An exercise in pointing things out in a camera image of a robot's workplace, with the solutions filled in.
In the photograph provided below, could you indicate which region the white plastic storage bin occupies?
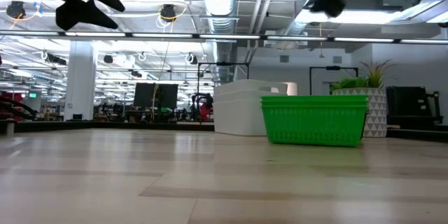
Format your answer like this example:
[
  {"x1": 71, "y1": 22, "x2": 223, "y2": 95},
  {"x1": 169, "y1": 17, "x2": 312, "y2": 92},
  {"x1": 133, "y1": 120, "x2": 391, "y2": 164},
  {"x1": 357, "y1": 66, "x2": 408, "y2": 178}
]
[{"x1": 213, "y1": 78, "x2": 288, "y2": 96}]

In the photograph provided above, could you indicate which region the stack of white trays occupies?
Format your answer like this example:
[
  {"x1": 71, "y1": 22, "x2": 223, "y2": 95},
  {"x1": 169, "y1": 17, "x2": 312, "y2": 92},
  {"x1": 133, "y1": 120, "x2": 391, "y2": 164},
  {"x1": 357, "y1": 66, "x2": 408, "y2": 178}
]
[{"x1": 213, "y1": 90, "x2": 267, "y2": 137}]

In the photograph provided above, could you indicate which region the long LED light bar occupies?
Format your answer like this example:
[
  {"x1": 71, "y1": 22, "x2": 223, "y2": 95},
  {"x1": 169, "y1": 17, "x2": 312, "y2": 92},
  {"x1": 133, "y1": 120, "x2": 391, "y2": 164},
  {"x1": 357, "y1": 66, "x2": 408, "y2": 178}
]
[{"x1": 0, "y1": 30, "x2": 448, "y2": 45}]

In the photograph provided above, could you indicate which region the white building column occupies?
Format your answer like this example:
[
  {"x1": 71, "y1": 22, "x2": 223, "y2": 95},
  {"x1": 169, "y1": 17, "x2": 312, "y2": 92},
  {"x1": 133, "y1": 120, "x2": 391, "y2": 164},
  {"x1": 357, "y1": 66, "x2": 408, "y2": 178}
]
[{"x1": 64, "y1": 40, "x2": 98, "y2": 123}]

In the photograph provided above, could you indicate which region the green succulent plant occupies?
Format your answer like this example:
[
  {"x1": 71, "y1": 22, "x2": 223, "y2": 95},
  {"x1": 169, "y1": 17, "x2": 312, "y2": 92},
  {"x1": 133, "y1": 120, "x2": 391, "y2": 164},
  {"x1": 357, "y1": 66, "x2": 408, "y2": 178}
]
[{"x1": 330, "y1": 59, "x2": 395, "y2": 90}]

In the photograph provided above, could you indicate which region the black monitor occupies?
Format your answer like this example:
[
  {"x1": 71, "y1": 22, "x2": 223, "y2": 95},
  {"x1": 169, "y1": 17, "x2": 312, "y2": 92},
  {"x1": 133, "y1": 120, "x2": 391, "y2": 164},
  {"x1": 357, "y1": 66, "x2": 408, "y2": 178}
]
[{"x1": 133, "y1": 82, "x2": 179, "y2": 110}]

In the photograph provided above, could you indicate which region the white triangle-pattern plant pot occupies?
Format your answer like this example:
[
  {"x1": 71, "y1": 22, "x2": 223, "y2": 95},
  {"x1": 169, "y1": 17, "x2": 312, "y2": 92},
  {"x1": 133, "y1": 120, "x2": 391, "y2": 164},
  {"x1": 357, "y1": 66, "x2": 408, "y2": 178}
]
[{"x1": 331, "y1": 87, "x2": 388, "y2": 138}]

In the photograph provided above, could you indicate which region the green plastic mesh basket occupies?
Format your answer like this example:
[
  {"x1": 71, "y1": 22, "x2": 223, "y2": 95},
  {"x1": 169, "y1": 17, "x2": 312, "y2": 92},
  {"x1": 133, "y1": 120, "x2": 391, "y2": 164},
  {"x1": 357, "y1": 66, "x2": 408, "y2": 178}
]
[{"x1": 261, "y1": 104, "x2": 368, "y2": 148}]

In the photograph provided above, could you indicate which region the red background object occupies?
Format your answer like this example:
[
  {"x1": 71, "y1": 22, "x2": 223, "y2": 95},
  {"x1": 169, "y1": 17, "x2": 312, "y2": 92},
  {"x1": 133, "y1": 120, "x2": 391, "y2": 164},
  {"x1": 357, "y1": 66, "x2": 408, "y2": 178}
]
[{"x1": 0, "y1": 92, "x2": 38, "y2": 122}]

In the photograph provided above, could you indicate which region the black machine housing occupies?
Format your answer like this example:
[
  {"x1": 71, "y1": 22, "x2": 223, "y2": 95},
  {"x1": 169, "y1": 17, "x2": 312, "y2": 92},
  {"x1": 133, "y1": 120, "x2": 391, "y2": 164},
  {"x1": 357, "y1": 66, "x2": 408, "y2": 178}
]
[{"x1": 386, "y1": 85, "x2": 445, "y2": 130}]

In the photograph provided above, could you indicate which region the red background machine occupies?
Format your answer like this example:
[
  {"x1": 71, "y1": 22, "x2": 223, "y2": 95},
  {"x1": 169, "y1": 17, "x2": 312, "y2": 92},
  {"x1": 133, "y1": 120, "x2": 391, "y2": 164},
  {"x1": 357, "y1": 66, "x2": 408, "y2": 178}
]
[{"x1": 198, "y1": 93, "x2": 214, "y2": 123}]

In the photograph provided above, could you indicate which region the black tubular stand frame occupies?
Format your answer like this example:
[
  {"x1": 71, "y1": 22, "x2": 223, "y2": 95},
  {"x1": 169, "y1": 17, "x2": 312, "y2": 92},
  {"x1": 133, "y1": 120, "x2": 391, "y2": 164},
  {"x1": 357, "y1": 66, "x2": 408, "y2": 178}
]
[
  {"x1": 309, "y1": 65, "x2": 359, "y2": 96},
  {"x1": 197, "y1": 62, "x2": 250, "y2": 124}
]

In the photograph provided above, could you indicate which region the black ceiling cable reel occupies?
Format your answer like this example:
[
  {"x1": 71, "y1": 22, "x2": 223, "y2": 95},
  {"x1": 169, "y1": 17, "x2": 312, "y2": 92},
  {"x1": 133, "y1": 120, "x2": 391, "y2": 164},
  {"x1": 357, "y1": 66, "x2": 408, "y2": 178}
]
[
  {"x1": 160, "y1": 3, "x2": 178, "y2": 22},
  {"x1": 6, "y1": 1, "x2": 26, "y2": 20}
]

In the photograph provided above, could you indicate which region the silver ceiling air duct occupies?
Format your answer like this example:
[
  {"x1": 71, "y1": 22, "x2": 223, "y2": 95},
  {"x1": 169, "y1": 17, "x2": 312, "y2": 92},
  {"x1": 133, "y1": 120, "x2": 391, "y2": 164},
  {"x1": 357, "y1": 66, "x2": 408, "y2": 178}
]
[{"x1": 199, "y1": 0, "x2": 239, "y2": 81}]

